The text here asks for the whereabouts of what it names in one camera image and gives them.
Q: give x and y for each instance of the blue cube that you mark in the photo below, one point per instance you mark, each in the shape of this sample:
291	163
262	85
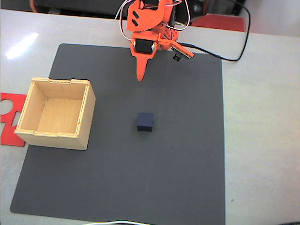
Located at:
145	121

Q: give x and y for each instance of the open wooden box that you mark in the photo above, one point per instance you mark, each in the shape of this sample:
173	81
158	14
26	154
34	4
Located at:
58	114

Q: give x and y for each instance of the red flat object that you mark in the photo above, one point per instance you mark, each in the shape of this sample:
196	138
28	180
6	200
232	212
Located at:
220	23

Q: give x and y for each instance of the dark grey mat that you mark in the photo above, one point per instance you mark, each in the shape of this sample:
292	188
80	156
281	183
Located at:
140	168

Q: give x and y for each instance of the red cutout sheet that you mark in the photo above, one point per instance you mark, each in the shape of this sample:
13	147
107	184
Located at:
9	136

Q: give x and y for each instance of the orange camera mount black camera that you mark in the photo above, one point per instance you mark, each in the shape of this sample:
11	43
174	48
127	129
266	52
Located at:
181	49

